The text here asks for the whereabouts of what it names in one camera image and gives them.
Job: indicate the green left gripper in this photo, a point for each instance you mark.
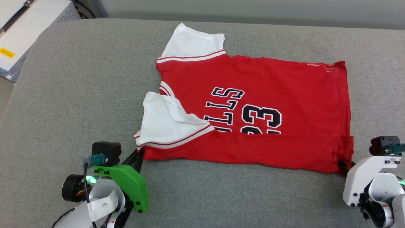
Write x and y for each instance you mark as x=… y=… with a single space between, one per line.
x=131 y=186

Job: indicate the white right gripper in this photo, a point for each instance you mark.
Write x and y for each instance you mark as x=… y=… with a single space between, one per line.
x=360 y=177

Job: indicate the red and white basketball jersey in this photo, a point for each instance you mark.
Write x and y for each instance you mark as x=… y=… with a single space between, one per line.
x=284 y=152

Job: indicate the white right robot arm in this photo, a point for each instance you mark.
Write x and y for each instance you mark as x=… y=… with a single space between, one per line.
x=384 y=190

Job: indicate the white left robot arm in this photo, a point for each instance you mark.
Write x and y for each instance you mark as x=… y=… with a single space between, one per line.
x=101 y=196

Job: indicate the white flat-topped box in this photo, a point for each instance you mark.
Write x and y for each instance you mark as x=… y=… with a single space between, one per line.
x=34 y=28

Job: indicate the yellow warning label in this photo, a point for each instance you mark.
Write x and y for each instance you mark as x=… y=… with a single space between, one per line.
x=7 y=53

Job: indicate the silver metal latch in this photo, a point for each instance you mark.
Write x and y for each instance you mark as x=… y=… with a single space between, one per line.
x=29 y=2

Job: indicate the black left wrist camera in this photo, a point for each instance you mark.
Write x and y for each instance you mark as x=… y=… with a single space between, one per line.
x=107 y=150

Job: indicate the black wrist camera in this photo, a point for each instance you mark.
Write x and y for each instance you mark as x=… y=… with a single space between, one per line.
x=107 y=150
x=381 y=144

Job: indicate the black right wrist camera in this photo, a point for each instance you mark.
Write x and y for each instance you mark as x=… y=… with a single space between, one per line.
x=381 y=144

